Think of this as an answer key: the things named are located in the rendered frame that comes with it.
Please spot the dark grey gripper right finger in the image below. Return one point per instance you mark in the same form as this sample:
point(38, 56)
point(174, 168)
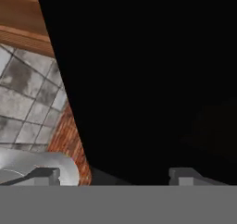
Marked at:
point(182, 176)

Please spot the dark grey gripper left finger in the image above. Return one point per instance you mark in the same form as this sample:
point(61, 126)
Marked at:
point(46, 176)

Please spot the silver round metal pot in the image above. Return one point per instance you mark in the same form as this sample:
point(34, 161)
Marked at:
point(31, 159)

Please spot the black microwave door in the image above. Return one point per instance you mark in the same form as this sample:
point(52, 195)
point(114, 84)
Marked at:
point(139, 79)

